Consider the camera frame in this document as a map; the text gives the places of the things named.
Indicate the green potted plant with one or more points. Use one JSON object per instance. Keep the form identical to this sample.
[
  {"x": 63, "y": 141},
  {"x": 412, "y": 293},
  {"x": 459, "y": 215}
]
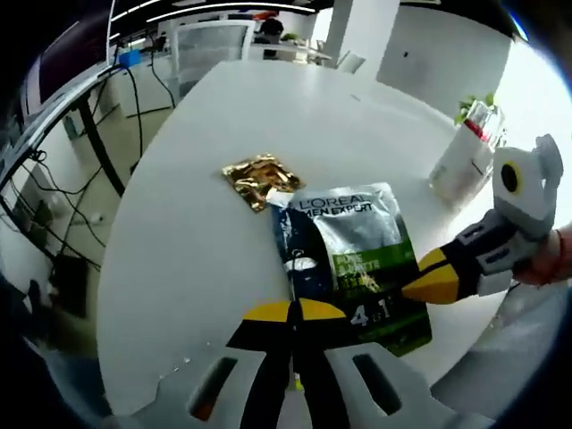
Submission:
[{"x": 469, "y": 105}]

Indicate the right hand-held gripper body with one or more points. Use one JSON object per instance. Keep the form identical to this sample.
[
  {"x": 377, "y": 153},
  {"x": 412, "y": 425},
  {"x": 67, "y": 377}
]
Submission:
[{"x": 529, "y": 192}]

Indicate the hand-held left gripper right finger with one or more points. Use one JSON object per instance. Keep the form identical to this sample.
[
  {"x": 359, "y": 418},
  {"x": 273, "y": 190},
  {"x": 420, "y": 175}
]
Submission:
[{"x": 322, "y": 348}]

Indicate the white chair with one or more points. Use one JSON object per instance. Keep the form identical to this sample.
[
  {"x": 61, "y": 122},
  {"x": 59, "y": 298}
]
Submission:
[{"x": 350, "y": 61}]

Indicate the dark green skincare sachet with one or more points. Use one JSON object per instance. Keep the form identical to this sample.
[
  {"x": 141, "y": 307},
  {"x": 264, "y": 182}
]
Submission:
[{"x": 353, "y": 241}]

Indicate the blue bin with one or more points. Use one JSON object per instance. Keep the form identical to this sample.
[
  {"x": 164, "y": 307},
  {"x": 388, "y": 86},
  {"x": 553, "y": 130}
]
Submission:
[{"x": 128, "y": 58}]

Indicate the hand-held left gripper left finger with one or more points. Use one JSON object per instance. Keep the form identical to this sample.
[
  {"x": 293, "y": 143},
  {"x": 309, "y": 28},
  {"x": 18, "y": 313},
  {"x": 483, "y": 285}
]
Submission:
[{"x": 268, "y": 348}]

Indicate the white standing desk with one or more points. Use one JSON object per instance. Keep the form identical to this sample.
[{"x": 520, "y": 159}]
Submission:
[{"x": 67, "y": 107}]

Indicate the white frosted partition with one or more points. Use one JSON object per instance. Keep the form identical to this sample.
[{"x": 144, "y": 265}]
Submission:
[{"x": 210, "y": 49}]

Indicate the gold foil skincare sachet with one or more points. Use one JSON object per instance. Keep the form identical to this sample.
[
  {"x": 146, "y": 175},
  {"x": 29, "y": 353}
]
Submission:
[{"x": 261, "y": 181}]

